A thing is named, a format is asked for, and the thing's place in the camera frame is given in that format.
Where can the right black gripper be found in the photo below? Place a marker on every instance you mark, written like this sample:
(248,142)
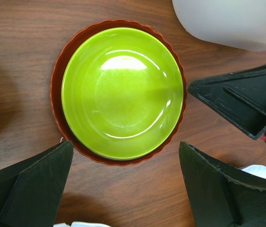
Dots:
(239,97)

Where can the white plastic bin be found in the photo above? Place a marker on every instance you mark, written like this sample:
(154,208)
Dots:
(234,23)

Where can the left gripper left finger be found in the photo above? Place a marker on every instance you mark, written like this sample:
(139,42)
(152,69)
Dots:
(31,190)

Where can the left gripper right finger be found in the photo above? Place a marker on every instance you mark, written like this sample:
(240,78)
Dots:
(221,195)

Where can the white scalloped plate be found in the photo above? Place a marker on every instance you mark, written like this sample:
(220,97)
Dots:
(257,170)
(81,224)

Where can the lime green plate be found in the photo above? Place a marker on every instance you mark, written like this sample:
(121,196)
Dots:
(122,93)

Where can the red-brown fluted plate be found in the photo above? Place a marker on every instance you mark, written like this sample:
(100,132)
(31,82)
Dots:
(56,84)

